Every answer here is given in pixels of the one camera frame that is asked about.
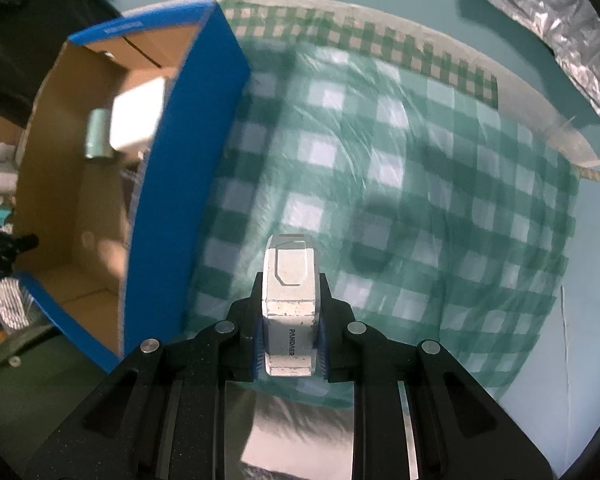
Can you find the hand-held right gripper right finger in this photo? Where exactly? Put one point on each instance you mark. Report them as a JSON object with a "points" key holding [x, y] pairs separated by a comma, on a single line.
{"points": [[323, 347]]}

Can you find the black cloth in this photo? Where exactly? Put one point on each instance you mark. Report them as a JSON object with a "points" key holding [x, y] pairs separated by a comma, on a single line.
{"points": [[20, 35]]}

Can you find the green checkered plastic tablecloth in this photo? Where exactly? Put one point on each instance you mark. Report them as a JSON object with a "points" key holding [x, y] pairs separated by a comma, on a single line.
{"points": [[430, 160]]}

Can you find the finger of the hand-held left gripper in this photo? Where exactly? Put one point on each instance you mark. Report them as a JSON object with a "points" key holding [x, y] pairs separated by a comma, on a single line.
{"points": [[10, 247]]}

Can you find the teal metal cylinder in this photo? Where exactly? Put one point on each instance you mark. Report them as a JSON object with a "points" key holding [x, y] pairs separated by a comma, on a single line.
{"points": [[98, 132]]}

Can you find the white cube charger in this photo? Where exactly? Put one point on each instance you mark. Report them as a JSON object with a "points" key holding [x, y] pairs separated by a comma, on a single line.
{"points": [[137, 115]]}

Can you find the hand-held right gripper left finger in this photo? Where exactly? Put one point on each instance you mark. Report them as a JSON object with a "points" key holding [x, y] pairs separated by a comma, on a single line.
{"points": [[257, 347]]}

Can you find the blue-rimmed cardboard box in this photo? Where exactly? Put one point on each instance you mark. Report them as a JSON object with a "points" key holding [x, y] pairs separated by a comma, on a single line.
{"points": [[180, 185]]}

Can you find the black-and-white striped cloth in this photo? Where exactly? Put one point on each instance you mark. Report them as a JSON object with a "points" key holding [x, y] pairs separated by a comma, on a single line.
{"points": [[10, 305]]}

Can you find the person's olive green clothing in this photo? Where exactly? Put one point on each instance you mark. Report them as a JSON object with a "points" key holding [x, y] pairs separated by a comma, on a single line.
{"points": [[30, 360]]}

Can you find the white rectangular gadget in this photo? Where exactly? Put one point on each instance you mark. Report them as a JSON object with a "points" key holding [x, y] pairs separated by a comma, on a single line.
{"points": [[290, 305]]}

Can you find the silver foil sheet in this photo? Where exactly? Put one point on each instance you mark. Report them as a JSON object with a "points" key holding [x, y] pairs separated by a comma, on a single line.
{"points": [[555, 15]]}

